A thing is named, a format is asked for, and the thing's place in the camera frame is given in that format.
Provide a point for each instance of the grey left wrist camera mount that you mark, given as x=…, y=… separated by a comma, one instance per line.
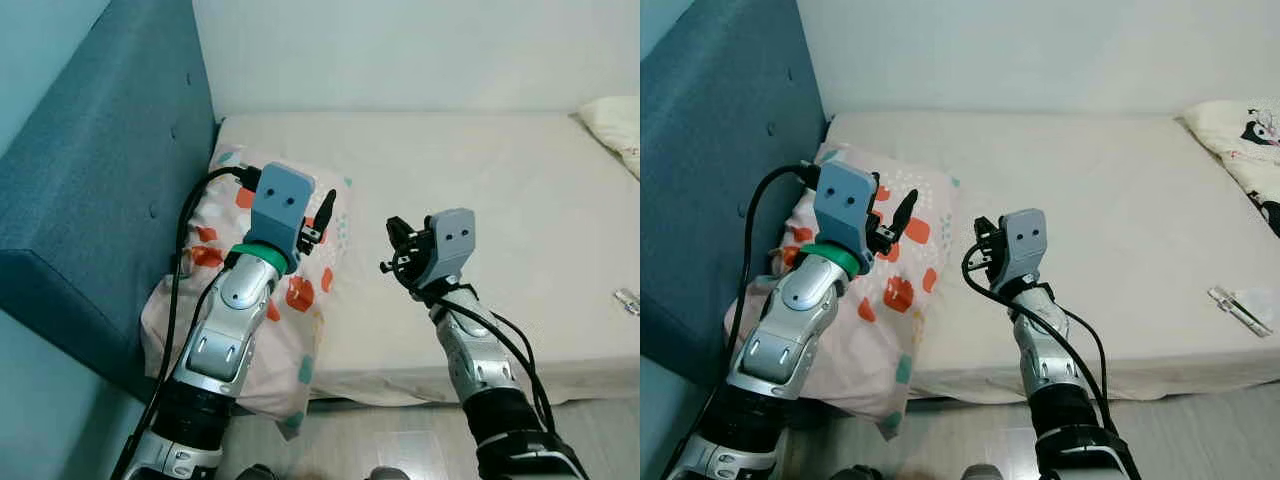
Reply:
x=845, y=200
x=280, y=205

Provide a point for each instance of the grey robot leg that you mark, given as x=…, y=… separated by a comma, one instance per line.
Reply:
x=387, y=474
x=855, y=474
x=982, y=473
x=256, y=473

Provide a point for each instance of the cream bed mattress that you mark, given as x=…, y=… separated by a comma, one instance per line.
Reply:
x=500, y=200
x=1100, y=200

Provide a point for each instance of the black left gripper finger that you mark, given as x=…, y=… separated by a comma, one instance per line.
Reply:
x=903, y=215
x=325, y=212

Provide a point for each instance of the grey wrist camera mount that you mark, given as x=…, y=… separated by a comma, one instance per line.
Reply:
x=845, y=200
x=452, y=240
x=1025, y=240
x=280, y=205

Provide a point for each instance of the white tissue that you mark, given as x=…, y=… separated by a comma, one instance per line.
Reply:
x=1262, y=305

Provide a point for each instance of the pink dotted pillow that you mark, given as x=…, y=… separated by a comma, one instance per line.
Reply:
x=300, y=340
x=900, y=340

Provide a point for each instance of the grey left robot leg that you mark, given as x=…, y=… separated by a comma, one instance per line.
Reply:
x=256, y=473
x=855, y=474

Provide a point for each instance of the grey right robot leg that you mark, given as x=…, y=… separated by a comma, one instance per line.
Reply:
x=982, y=473
x=387, y=474

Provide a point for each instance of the cream cartoon print quilt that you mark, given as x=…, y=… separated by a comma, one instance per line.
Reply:
x=1240, y=135
x=615, y=125

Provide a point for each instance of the small white printed packet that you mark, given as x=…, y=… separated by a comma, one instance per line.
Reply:
x=1228, y=303
x=627, y=300

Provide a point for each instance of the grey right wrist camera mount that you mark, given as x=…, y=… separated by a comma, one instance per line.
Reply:
x=1025, y=240
x=452, y=240

